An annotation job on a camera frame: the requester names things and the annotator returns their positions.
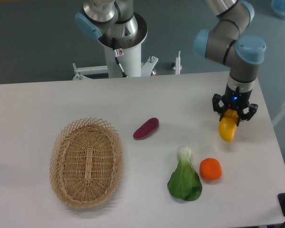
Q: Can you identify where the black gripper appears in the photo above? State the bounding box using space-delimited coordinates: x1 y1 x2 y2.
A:
212 85 258 126

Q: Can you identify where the yellow mango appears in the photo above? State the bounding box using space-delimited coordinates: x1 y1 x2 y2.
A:
218 109 238 142

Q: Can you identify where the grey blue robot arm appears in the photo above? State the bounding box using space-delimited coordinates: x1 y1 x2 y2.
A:
74 0 266 124

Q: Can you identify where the orange tangerine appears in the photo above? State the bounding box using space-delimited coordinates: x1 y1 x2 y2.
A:
199 158 222 181

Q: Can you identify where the purple sweet potato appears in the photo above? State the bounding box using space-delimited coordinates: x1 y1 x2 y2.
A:
133 117 160 140

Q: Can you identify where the green bok choy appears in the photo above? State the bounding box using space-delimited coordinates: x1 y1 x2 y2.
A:
167 146 202 201

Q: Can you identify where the woven wicker basket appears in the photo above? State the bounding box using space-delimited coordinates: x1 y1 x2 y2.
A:
49 118 123 209

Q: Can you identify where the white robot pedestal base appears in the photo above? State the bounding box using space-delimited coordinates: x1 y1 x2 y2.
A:
73 12 159 80

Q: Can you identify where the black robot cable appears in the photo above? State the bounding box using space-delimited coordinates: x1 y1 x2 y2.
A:
112 38 128 78

